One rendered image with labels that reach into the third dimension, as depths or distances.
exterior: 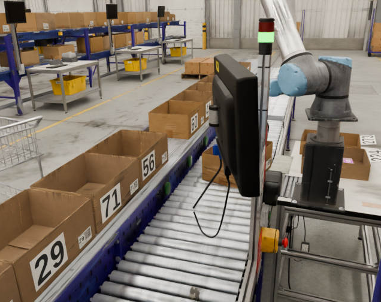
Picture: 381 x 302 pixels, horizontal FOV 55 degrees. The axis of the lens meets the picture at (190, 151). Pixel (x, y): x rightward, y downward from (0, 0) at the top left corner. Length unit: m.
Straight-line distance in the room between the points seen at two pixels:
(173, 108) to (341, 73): 1.45
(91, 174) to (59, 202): 0.43
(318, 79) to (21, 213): 1.35
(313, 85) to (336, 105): 0.18
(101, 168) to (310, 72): 1.07
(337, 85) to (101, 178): 1.20
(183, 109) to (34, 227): 1.60
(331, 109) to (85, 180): 1.23
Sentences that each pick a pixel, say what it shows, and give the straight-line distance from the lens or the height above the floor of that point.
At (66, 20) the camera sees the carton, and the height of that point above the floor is 1.55.
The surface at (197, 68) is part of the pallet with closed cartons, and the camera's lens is 9.93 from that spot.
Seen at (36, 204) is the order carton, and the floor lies 0.99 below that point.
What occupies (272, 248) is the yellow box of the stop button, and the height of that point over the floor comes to 0.83.
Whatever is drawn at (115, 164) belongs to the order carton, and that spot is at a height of 1.00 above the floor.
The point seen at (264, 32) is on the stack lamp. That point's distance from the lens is 1.23.
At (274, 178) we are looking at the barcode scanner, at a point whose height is 1.09.
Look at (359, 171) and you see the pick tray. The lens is 2.34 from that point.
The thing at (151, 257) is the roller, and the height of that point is 0.75.
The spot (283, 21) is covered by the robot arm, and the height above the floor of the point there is 1.64.
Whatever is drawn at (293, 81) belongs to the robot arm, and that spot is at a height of 1.39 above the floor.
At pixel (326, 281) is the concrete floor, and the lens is 2.72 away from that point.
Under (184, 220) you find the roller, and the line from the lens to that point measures 1.79.
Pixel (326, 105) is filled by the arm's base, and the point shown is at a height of 1.27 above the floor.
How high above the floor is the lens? 1.68
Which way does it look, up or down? 21 degrees down
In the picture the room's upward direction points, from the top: 1 degrees counter-clockwise
